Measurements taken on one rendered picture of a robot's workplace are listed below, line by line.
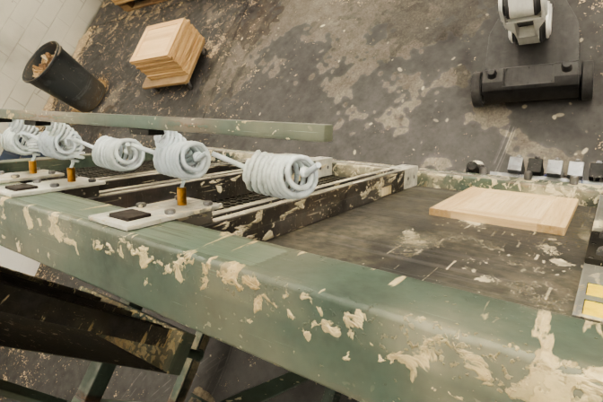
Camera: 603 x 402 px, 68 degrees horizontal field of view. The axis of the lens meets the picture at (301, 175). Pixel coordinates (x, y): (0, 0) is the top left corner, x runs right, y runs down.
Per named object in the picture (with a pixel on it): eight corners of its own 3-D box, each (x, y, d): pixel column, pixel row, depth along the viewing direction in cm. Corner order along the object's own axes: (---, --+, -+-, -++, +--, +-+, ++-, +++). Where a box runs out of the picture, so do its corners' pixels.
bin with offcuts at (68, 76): (117, 76, 493) (65, 36, 444) (97, 117, 474) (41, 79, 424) (88, 82, 520) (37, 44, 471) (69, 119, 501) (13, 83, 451)
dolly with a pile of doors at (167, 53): (214, 46, 430) (186, 15, 399) (196, 91, 410) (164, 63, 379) (169, 54, 462) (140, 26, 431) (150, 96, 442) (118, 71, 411)
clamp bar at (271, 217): (422, 186, 161) (426, 117, 157) (129, 297, 65) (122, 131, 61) (396, 182, 167) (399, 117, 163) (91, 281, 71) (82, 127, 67)
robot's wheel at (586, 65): (581, 76, 244) (581, 53, 229) (592, 75, 242) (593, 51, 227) (581, 108, 237) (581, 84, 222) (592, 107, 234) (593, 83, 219)
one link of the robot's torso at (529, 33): (511, 25, 252) (498, -15, 212) (552, 19, 242) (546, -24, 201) (510, 52, 251) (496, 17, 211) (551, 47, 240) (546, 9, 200)
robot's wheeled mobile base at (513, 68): (489, 23, 286) (481, -17, 261) (586, 8, 259) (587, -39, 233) (480, 108, 262) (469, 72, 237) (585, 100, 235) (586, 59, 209)
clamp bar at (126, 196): (336, 175, 181) (337, 115, 178) (15, 249, 85) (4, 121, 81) (315, 172, 187) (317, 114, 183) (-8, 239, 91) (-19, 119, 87)
